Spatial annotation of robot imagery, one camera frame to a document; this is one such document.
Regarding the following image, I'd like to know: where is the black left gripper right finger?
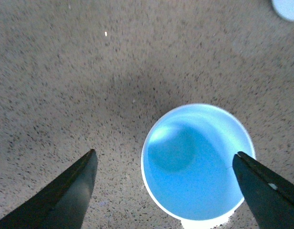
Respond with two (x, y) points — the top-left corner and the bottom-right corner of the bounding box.
(233, 151), (294, 229)

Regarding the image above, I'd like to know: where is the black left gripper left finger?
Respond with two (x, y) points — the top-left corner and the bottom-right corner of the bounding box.
(0, 149), (98, 229)

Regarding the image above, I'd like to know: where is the blue cup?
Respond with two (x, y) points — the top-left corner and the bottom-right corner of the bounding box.
(141, 104), (255, 229)
(271, 0), (294, 22)

